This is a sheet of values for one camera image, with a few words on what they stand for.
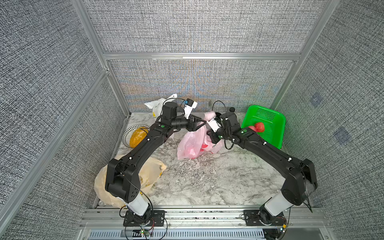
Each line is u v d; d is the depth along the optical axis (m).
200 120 0.70
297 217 0.75
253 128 1.02
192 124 0.68
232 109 1.10
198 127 0.71
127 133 1.04
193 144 0.82
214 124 0.72
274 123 1.10
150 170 0.82
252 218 0.73
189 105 0.68
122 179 0.44
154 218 0.73
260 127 1.03
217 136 0.72
